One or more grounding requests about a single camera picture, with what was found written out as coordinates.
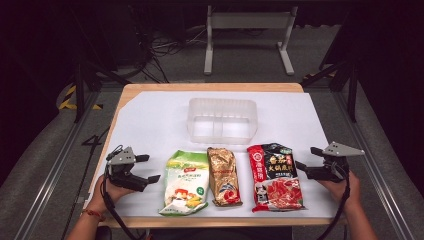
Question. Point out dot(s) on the red and black food packet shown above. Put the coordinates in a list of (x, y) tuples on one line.
[(276, 180)]

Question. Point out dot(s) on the green and white food packet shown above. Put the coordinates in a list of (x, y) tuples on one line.
[(185, 183)]

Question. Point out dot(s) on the person's left hand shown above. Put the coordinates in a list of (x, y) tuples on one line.
[(111, 195)]

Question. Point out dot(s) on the person's right hand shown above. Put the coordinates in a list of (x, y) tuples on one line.
[(340, 191)]

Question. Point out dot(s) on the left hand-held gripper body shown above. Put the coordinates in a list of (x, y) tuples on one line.
[(121, 160)]

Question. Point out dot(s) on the black metal stand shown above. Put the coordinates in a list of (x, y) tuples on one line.
[(352, 90), (80, 86)]

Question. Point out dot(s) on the gold foil food packet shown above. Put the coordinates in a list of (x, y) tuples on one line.
[(224, 176)]

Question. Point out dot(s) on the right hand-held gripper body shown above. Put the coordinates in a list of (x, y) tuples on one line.
[(335, 150)]

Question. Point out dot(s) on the aluminium rail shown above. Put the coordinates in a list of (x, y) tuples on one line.
[(373, 156), (53, 166)]

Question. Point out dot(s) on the clear plastic container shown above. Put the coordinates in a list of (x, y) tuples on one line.
[(221, 121)]

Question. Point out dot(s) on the white paper sheet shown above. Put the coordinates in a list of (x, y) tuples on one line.
[(153, 120)]

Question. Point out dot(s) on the white metal stand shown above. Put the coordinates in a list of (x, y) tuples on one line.
[(250, 20)]

